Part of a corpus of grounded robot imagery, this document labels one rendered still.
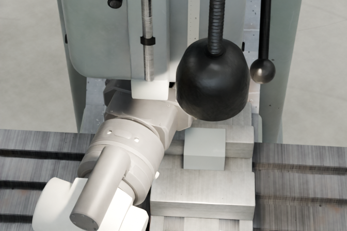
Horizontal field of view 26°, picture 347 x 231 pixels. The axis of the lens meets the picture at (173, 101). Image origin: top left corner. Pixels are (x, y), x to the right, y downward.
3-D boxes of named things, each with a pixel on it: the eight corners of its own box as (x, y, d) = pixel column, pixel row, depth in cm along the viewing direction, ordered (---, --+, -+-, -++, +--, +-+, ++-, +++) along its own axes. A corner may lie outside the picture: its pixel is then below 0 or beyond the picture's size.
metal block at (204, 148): (223, 180, 112) (225, 157, 108) (183, 178, 113) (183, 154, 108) (223, 152, 116) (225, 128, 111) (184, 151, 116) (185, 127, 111)
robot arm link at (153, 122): (199, 85, 93) (168, 159, 86) (197, 132, 101) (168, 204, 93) (105, 61, 96) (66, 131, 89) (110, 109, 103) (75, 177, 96)
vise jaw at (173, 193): (253, 220, 109) (255, 205, 106) (150, 215, 110) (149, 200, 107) (252, 186, 113) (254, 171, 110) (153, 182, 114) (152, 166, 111)
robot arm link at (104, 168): (150, 198, 94) (117, 276, 87) (71, 168, 95) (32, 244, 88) (160, 147, 85) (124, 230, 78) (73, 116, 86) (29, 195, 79)
